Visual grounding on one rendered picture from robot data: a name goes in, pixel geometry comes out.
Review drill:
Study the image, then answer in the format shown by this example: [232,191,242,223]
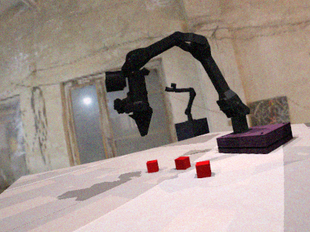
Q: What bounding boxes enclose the red cube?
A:
[174,156,191,170]
[195,160,212,178]
[146,160,159,173]

